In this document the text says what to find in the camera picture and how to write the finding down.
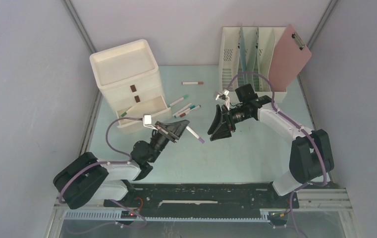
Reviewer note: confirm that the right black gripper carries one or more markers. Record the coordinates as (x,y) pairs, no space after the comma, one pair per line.
(221,130)

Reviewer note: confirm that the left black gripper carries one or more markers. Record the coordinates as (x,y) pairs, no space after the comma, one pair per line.
(174,130)

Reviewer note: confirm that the white marker purple cap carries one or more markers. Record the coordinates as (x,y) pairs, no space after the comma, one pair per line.
(195,134)

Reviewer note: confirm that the white marker dark-green cap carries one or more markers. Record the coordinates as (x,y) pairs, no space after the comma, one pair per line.
(124,112)

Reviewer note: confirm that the cream three-drawer cabinet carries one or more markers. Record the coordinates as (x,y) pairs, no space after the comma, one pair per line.
(129,75)

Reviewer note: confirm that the blue clipboard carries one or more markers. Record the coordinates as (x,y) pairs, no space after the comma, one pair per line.
(242,67)

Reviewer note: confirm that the pink clipboard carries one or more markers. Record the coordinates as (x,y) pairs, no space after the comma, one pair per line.
(289,57)

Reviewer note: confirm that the green clipboard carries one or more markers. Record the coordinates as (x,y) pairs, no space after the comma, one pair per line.
(266,45)

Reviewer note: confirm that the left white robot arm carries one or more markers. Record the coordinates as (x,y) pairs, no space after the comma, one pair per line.
(90,178)

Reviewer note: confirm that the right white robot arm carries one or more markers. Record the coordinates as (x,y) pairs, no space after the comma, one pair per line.
(310,155)

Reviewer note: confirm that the white marker teal cap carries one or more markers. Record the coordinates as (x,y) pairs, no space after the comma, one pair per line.
(183,110)

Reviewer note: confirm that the white marker maroon cap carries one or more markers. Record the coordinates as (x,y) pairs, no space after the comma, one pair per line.
(189,111)

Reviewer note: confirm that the white marker green cap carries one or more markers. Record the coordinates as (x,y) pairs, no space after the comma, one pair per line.
(178,100)

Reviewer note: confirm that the white marker brown cap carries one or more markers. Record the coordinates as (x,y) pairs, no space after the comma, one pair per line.
(192,83)

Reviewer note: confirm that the cream file organizer rack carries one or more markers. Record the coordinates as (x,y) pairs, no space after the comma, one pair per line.
(229,59)

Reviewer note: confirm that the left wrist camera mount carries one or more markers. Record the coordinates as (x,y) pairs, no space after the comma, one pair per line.
(147,121)

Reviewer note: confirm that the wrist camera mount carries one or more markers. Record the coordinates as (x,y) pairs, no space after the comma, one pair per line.
(224,95)
(147,121)

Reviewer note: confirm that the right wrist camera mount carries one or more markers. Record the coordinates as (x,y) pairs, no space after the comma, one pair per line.
(224,95)

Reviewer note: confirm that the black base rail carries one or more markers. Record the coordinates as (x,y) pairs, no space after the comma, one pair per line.
(201,201)

